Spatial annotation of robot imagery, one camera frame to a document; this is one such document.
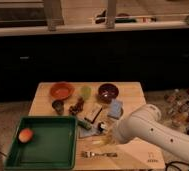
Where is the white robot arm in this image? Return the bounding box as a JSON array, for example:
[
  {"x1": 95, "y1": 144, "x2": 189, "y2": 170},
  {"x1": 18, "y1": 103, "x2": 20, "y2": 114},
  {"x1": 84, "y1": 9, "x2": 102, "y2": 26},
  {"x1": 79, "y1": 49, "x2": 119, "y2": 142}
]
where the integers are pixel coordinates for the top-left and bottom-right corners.
[{"x1": 112, "y1": 104, "x2": 189, "y2": 162}]

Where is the green plastic tray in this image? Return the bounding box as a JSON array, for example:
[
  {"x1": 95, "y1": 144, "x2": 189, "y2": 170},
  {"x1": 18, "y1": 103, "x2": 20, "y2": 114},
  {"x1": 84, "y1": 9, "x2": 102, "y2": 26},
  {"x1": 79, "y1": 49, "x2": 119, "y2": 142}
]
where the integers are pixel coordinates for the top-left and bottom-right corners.
[{"x1": 4, "y1": 116, "x2": 78, "y2": 171}]

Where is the green plastic cup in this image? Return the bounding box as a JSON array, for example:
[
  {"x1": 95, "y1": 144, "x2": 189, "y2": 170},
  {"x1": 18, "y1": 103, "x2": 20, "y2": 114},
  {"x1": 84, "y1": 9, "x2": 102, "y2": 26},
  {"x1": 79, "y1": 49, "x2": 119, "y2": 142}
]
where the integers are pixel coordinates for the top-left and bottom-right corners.
[{"x1": 80, "y1": 86, "x2": 91, "y2": 100}]

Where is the dark purple bowl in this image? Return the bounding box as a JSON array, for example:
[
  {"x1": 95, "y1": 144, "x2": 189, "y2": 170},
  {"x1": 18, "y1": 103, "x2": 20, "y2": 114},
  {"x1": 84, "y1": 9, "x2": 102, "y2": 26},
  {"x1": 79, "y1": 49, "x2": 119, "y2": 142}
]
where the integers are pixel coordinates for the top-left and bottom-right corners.
[{"x1": 98, "y1": 83, "x2": 119, "y2": 103}]

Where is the white and brown box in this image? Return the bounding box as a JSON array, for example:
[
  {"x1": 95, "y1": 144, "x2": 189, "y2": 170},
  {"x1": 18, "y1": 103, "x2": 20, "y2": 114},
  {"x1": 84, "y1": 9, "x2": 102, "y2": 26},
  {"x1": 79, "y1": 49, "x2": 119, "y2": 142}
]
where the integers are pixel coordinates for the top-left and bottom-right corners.
[{"x1": 85, "y1": 104, "x2": 102, "y2": 123}]

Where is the brown toy figure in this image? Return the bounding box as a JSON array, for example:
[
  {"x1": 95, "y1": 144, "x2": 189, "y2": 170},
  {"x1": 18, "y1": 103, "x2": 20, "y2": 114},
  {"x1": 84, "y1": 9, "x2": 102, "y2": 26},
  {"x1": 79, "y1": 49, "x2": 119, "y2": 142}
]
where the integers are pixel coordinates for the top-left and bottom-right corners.
[{"x1": 69, "y1": 97, "x2": 84, "y2": 115}]

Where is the blue sponge block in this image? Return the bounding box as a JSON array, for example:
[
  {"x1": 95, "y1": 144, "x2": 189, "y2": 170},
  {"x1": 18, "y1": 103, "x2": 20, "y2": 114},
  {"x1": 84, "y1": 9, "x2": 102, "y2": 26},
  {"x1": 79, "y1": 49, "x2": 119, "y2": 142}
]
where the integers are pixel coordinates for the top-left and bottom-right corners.
[{"x1": 108, "y1": 99, "x2": 123, "y2": 119}]

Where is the orange bowl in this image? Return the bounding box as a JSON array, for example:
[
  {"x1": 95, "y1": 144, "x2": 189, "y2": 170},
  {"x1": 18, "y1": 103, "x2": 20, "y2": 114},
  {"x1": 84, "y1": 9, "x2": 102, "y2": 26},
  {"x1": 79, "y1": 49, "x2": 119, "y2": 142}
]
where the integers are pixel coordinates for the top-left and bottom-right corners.
[{"x1": 49, "y1": 82, "x2": 74, "y2": 100}]

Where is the grey blue cloth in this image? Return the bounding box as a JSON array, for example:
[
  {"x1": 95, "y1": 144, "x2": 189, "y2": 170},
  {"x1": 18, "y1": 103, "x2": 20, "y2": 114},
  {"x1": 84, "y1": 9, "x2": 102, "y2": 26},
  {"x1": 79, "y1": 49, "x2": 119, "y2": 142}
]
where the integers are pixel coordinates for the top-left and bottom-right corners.
[{"x1": 79, "y1": 126, "x2": 103, "y2": 138}]

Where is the silver fork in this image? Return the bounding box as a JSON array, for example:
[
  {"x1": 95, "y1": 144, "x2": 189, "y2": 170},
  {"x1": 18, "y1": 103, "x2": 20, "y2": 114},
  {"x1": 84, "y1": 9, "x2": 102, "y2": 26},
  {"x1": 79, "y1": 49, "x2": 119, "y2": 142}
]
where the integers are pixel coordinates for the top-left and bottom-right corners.
[{"x1": 81, "y1": 151, "x2": 118, "y2": 158}]

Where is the wooden railing shelf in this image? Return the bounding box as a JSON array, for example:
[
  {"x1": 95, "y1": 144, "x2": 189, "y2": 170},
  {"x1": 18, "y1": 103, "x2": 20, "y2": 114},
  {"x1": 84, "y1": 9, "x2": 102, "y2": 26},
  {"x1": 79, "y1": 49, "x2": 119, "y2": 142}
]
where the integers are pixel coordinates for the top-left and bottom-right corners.
[{"x1": 0, "y1": 0, "x2": 189, "y2": 35}]

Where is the orange peach fruit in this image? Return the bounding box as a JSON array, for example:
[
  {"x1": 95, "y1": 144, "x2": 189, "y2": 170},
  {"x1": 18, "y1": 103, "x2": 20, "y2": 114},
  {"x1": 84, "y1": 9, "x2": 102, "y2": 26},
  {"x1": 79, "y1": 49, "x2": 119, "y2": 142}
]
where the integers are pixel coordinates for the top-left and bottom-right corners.
[{"x1": 18, "y1": 128, "x2": 33, "y2": 143}]

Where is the black cable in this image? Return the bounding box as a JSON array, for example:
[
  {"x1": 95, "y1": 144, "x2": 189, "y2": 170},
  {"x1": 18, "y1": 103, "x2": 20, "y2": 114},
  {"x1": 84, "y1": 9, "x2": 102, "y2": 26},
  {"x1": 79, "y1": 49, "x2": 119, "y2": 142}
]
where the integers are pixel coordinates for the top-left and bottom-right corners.
[{"x1": 164, "y1": 160, "x2": 189, "y2": 171}]

